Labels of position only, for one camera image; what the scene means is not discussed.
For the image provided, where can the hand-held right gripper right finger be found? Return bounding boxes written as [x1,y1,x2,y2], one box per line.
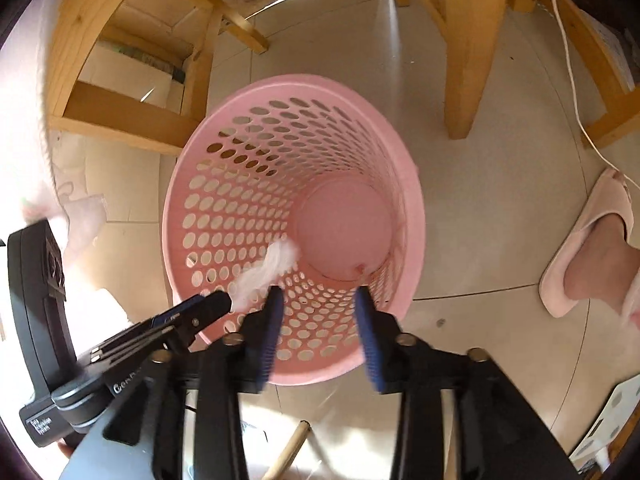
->
[352,287,573,480]

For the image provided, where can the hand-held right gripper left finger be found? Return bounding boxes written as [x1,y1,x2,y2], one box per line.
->
[59,285,286,480]

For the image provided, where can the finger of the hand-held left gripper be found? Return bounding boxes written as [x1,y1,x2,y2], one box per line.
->
[91,296,206,358]
[145,291,234,358]

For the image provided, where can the white tissue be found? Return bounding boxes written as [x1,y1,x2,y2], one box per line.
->
[230,239,301,313]

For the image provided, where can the pink perforated plastic basket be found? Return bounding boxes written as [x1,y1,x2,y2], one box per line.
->
[161,74,427,386]

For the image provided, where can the wooden stick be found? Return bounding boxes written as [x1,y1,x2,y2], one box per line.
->
[262,421,312,480]

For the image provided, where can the person's foot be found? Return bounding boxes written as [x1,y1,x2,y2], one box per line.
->
[562,212,640,311]

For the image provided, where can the white flat scale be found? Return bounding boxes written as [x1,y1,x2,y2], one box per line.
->
[570,375,640,476]

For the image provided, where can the pink slipper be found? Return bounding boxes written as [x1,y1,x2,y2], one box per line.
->
[539,167,636,318]

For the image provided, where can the wooden furniture leg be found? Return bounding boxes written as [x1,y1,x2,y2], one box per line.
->
[387,0,511,141]

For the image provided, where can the wooden table frame left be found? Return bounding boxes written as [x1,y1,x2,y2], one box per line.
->
[44,0,271,156]

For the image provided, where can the white cable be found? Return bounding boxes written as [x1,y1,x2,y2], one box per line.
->
[540,0,621,171]

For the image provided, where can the wooden furniture frame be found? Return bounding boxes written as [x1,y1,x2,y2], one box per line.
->
[510,0,640,148]

